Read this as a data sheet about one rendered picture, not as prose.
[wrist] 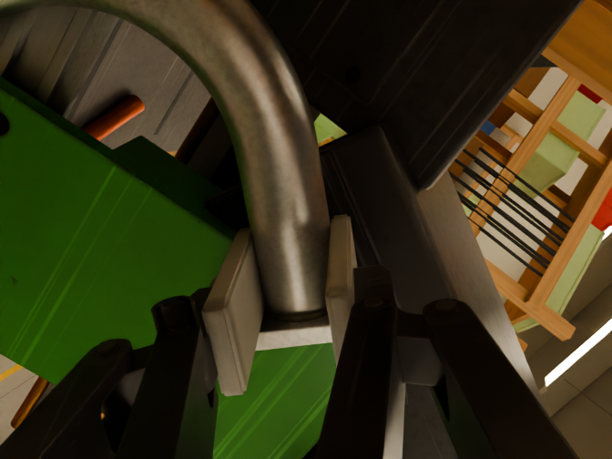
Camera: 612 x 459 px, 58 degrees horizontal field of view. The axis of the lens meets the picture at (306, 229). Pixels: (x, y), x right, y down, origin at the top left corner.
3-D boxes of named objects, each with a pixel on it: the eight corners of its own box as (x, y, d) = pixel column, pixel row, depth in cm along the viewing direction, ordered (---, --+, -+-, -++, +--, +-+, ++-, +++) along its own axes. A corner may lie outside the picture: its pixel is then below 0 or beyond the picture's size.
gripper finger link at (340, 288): (323, 294, 15) (351, 291, 15) (331, 215, 22) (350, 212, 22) (339, 386, 16) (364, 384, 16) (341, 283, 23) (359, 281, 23)
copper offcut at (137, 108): (131, 90, 66) (145, 101, 66) (131, 103, 68) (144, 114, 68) (71, 130, 61) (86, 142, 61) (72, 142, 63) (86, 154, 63)
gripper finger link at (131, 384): (206, 414, 15) (98, 427, 15) (235, 321, 19) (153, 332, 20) (193, 366, 14) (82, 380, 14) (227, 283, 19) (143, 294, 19)
